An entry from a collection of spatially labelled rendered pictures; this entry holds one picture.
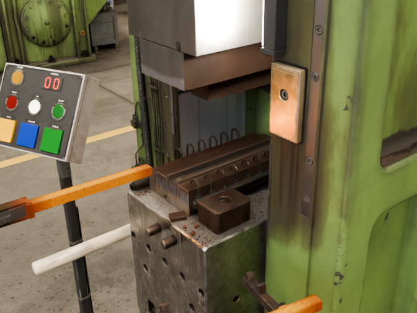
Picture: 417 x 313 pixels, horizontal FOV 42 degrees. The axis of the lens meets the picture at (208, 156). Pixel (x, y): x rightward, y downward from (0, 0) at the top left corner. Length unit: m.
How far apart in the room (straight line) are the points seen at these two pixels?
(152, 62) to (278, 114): 0.37
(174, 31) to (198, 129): 0.51
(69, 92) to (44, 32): 4.47
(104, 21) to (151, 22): 5.41
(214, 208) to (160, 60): 0.40
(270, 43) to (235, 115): 0.65
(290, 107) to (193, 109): 0.54
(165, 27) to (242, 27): 0.18
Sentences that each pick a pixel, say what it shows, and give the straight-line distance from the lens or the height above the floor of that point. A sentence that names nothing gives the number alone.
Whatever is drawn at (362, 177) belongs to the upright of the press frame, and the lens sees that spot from 1.22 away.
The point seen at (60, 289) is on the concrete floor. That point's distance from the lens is 2.77.
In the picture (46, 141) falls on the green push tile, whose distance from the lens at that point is 1.78.
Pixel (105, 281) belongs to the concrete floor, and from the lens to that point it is 2.76.
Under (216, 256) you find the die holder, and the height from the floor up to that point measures 0.87.
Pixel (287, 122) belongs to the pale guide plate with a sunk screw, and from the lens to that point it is 1.24.
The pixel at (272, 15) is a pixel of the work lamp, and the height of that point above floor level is 1.47.
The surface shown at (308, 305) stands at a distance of 1.16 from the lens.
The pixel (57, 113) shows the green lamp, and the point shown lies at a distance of 1.77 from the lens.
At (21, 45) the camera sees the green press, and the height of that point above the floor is 0.29.
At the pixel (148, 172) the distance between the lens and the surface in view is 1.41.
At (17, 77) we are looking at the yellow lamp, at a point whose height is 1.16.
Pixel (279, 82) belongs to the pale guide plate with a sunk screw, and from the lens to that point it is 1.23.
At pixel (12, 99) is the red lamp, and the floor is 1.10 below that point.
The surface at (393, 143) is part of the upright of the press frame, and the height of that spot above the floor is 1.14.
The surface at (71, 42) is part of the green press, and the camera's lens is 6.36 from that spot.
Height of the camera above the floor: 1.70
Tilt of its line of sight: 26 degrees down
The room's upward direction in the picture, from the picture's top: 1 degrees counter-clockwise
